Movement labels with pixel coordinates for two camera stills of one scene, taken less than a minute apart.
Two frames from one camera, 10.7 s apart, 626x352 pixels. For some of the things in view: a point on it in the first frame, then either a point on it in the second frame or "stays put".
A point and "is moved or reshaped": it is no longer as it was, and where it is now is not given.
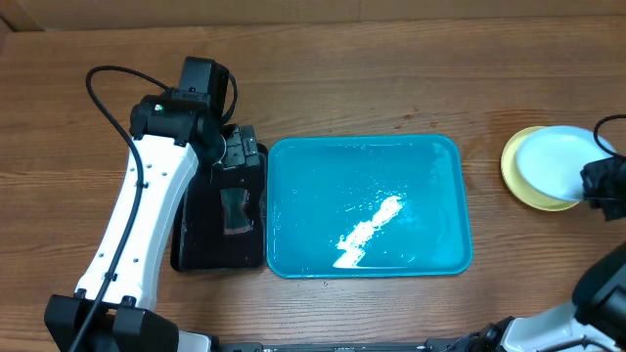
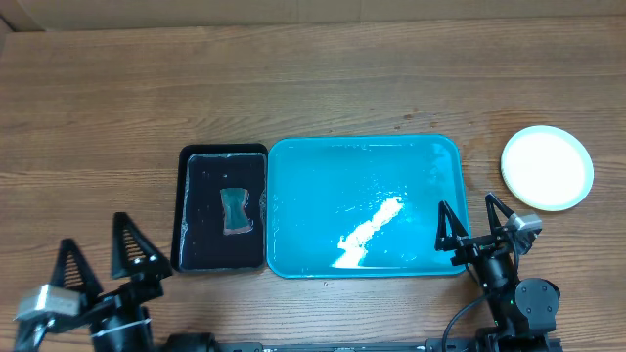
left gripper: [245, 148] -> [141, 286]
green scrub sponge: [235, 219] stays put
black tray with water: [201, 242] stays put
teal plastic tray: [368, 206] stays put
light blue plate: [552, 157] is moved or reshaped
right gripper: [598, 180] -> [473, 245]
